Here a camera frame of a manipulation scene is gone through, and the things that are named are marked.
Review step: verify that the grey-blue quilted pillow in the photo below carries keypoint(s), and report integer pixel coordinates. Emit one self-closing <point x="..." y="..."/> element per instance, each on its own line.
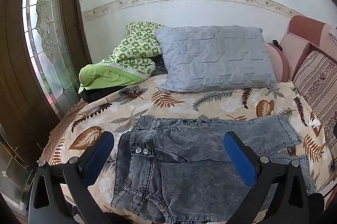
<point x="210" y="60"/>

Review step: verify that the grey-blue denim pants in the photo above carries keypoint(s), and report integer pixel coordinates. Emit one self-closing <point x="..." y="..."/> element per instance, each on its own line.
<point x="184" y="174"/>

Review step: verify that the green patterned quilt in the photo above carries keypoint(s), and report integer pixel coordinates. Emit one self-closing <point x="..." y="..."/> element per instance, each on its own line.
<point x="131" y="50"/>

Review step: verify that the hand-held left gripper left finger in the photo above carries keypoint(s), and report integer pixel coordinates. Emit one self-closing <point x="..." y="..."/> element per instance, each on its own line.
<point x="98" y="158"/>

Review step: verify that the wooden door with stained glass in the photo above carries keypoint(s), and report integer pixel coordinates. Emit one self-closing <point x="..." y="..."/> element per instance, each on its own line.
<point x="13" y="55"/>

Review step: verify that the leaf-print bedspread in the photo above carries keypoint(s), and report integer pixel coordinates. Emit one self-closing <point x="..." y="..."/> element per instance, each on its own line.
<point x="184" y="105"/>

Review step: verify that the small black object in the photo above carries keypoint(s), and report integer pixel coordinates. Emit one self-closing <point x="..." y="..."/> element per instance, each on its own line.
<point x="277" y="45"/>

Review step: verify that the small white object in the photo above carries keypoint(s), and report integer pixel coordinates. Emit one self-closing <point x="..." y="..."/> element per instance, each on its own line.
<point x="314" y="122"/>

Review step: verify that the striped floral cushion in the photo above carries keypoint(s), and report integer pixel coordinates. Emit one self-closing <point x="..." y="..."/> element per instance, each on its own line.
<point x="316" y="79"/>

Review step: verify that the pink padded headboard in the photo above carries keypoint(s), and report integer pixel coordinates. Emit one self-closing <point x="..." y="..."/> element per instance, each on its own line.
<point x="297" y="26"/>

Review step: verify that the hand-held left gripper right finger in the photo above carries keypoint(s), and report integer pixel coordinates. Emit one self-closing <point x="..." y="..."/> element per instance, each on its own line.
<point x="241" y="160"/>

